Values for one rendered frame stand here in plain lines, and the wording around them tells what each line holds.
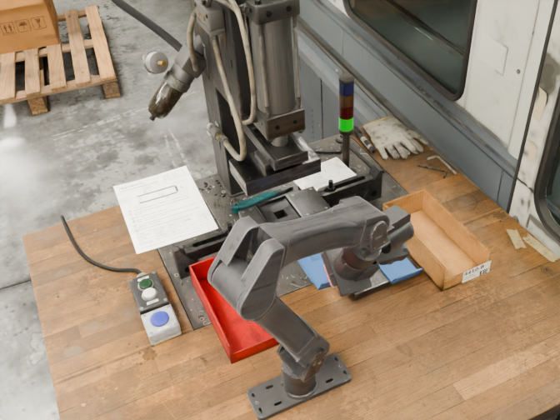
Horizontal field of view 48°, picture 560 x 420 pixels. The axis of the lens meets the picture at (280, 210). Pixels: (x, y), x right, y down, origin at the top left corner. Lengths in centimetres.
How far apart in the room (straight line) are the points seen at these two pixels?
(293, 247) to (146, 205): 83
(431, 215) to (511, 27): 48
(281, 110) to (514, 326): 66
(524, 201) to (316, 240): 81
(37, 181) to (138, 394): 237
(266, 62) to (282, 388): 63
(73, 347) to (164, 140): 231
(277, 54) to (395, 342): 62
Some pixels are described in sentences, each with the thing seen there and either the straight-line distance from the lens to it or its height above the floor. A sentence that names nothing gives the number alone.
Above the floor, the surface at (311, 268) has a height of 100.
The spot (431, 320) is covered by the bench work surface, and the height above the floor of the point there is 90.
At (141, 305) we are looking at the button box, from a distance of 141.
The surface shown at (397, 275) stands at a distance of 142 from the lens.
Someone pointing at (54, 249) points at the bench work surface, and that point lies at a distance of 166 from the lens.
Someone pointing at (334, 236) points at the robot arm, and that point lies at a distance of 99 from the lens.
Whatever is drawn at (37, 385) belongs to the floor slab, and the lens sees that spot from 259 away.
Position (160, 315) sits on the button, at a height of 94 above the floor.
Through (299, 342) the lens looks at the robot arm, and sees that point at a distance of 110.
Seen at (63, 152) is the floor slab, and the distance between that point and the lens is 371.
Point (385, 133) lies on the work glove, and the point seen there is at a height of 92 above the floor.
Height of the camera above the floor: 195
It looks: 41 degrees down
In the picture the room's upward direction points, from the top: 5 degrees counter-clockwise
